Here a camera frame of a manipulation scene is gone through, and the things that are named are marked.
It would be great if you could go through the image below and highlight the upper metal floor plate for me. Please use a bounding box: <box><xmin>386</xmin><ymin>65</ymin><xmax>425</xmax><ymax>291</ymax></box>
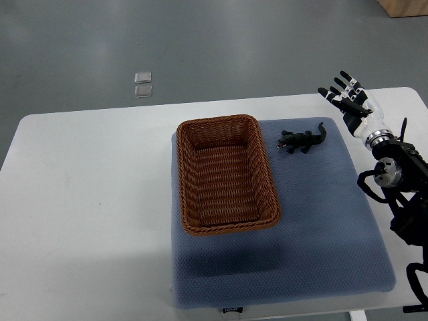
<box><xmin>134</xmin><ymin>72</ymin><xmax>152</xmax><ymax>84</ymax></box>

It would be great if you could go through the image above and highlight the blue quilted mat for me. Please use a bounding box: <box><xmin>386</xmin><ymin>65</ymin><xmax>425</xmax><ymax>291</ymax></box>
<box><xmin>172</xmin><ymin>118</ymin><xmax>396</xmax><ymax>309</ymax></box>

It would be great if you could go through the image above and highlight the dark toy crocodile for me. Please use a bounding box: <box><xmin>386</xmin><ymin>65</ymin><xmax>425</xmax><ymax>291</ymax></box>
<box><xmin>277</xmin><ymin>122</ymin><xmax>327</xmax><ymax>154</ymax></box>

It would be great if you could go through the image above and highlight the brown wicker basket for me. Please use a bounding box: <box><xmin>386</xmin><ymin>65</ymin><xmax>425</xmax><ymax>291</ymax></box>
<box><xmin>176</xmin><ymin>114</ymin><xmax>282</xmax><ymax>236</ymax></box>

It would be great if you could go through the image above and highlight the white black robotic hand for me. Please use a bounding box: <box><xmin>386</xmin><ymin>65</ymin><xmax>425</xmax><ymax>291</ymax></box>
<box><xmin>318</xmin><ymin>71</ymin><xmax>393</xmax><ymax>149</ymax></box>

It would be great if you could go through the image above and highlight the black table control panel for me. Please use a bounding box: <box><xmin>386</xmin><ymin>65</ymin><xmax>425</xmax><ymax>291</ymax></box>
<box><xmin>403</xmin><ymin>304</ymin><xmax>428</xmax><ymax>314</ymax></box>

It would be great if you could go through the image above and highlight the wooden box corner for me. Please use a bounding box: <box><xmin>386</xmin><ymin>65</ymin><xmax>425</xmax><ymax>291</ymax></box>
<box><xmin>378</xmin><ymin>0</ymin><xmax>427</xmax><ymax>18</ymax></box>

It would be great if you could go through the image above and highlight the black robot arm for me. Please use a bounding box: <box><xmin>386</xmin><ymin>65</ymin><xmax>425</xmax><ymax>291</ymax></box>
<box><xmin>357</xmin><ymin>118</ymin><xmax>427</xmax><ymax>313</ymax></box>

